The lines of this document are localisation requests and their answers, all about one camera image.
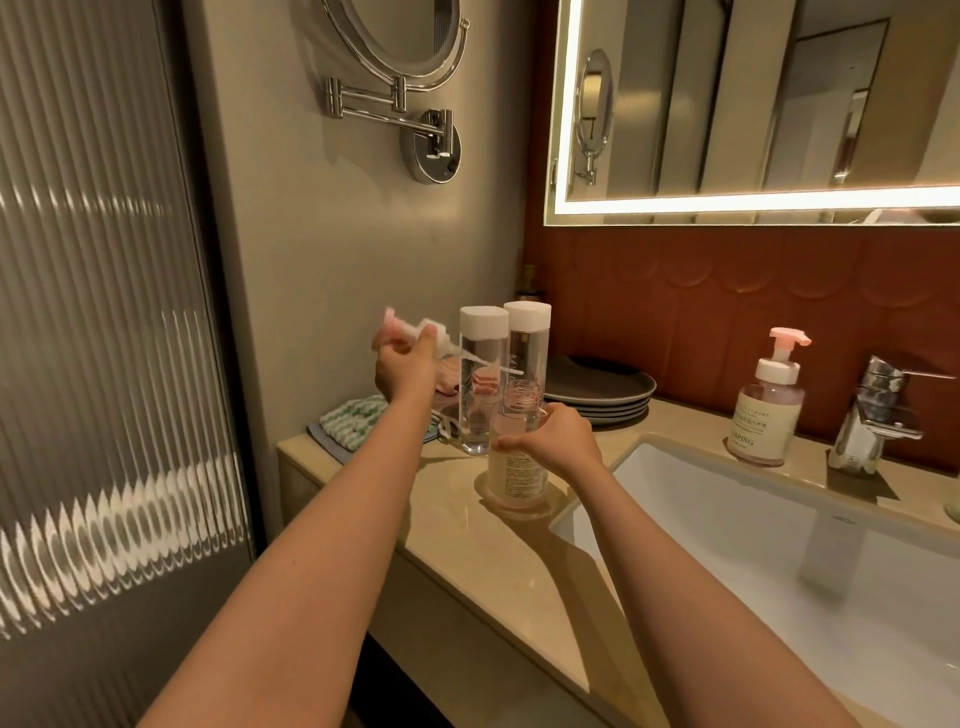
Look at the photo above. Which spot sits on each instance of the lit rectangular wall mirror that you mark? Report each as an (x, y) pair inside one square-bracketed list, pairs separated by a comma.
[(757, 105)]

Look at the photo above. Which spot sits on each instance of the person's right thumb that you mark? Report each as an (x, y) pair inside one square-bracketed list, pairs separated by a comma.
[(514, 444)]

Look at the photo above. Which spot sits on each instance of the person's right forearm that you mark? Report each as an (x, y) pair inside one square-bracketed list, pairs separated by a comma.
[(697, 600)]

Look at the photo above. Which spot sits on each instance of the person's left hand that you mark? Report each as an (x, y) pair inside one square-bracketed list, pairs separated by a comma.
[(401, 371)]

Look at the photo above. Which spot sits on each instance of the pink pump soap bottle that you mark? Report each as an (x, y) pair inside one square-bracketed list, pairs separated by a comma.
[(765, 412)]

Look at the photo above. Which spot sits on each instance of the small dark bottle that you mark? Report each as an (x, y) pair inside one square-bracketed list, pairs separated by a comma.
[(531, 281)]

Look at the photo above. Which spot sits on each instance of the chrome sink faucet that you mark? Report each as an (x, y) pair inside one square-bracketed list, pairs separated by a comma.
[(874, 412)]

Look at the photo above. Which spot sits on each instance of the clear lotion bottle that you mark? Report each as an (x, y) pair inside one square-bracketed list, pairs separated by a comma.
[(517, 472)]

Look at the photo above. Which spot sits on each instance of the person's left thumb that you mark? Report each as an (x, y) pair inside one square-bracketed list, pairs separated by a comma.
[(424, 341)]

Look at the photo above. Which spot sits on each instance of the person's right hand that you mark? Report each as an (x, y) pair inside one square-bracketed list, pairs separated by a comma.
[(559, 442)]

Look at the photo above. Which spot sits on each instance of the ribbed glass door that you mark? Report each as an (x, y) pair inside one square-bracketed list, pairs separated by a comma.
[(105, 337)]

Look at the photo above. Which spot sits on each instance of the white sink basin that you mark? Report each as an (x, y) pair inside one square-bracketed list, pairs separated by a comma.
[(787, 547)]

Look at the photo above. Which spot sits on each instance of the pink pump dispenser head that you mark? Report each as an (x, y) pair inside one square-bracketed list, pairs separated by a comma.
[(412, 330)]

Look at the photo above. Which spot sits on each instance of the clear bottle with white cap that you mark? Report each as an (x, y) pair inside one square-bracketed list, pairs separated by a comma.
[(527, 337), (480, 360)]

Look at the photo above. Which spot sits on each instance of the green striped towel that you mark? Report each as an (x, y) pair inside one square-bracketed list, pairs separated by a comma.
[(352, 424)]

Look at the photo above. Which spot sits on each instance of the person's left forearm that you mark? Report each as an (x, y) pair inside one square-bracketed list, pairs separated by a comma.
[(292, 570)]

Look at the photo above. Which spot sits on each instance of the stack of grey plates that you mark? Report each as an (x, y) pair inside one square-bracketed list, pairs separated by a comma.
[(600, 390)]

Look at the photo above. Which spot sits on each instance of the round chrome wall mirror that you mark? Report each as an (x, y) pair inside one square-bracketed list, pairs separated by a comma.
[(405, 67)]

